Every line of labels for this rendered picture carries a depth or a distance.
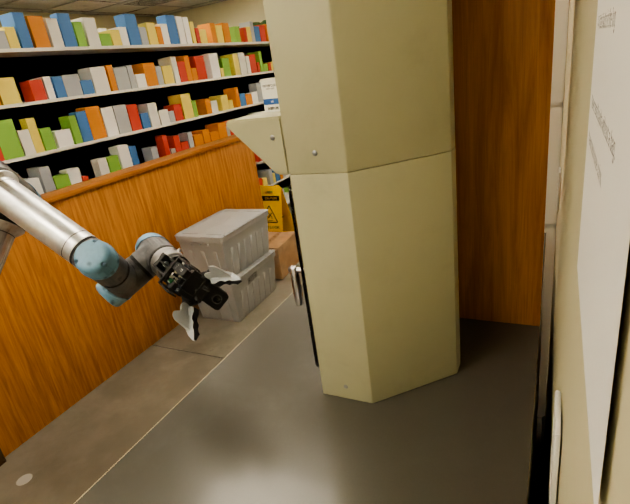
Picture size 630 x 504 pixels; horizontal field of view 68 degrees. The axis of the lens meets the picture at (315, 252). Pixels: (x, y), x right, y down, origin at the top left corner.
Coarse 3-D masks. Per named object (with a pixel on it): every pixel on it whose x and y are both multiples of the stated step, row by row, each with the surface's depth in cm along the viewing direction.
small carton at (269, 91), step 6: (270, 78) 85; (264, 84) 87; (270, 84) 86; (264, 90) 87; (270, 90) 86; (276, 90) 85; (264, 96) 88; (270, 96) 87; (276, 96) 86; (264, 102) 89; (270, 102) 88; (276, 102) 86; (270, 108) 88; (276, 108) 87
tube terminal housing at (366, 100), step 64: (320, 0) 68; (384, 0) 70; (448, 0) 74; (320, 64) 71; (384, 64) 73; (448, 64) 76; (320, 128) 75; (384, 128) 76; (448, 128) 80; (320, 192) 80; (384, 192) 80; (448, 192) 84; (320, 256) 85; (384, 256) 84; (448, 256) 88; (320, 320) 91; (384, 320) 88; (448, 320) 93; (384, 384) 93
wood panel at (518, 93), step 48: (480, 0) 91; (528, 0) 87; (480, 48) 94; (528, 48) 90; (480, 96) 97; (528, 96) 93; (480, 144) 101; (528, 144) 97; (480, 192) 105; (528, 192) 100; (480, 240) 109; (528, 240) 104; (480, 288) 114; (528, 288) 108
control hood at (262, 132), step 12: (240, 120) 82; (252, 120) 80; (264, 120) 79; (276, 120) 78; (240, 132) 82; (252, 132) 81; (264, 132) 80; (276, 132) 79; (252, 144) 82; (264, 144) 81; (276, 144) 80; (264, 156) 82; (276, 156) 81; (276, 168) 82; (288, 168) 81
